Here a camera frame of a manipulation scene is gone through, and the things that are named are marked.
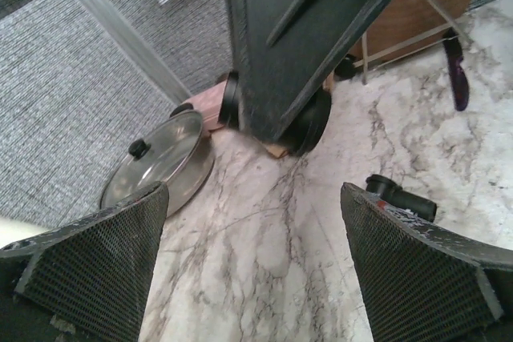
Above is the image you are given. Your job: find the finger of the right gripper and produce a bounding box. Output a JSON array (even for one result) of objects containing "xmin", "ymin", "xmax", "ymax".
[{"xmin": 225, "ymin": 0, "xmax": 391, "ymax": 143}]

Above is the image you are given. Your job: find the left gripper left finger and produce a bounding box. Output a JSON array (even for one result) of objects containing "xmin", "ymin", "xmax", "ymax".
[{"xmin": 1, "ymin": 183, "xmax": 168, "ymax": 341}]

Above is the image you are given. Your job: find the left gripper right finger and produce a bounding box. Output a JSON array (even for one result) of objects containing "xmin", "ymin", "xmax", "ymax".
[{"xmin": 341, "ymin": 183, "xmax": 512, "ymax": 341}]

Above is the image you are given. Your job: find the black capsule lowest right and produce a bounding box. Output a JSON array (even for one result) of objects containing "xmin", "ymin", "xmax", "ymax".
[{"xmin": 366, "ymin": 174, "xmax": 438, "ymax": 223}]

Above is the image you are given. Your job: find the pink egg tray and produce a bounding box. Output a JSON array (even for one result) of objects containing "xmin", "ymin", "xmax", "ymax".
[{"xmin": 187, "ymin": 81, "xmax": 226, "ymax": 131}]

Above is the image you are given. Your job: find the round wooden board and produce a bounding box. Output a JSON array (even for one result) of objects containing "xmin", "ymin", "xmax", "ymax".
[{"xmin": 349, "ymin": 0, "xmax": 473, "ymax": 67}]

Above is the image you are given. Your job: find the steel pot with lid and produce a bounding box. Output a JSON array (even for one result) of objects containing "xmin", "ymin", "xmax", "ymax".
[{"xmin": 99, "ymin": 103, "xmax": 215, "ymax": 216}]

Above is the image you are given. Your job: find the purple handled tool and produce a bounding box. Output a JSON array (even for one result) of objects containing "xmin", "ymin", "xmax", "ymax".
[{"xmin": 442, "ymin": 28, "xmax": 470, "ymax": 111}]

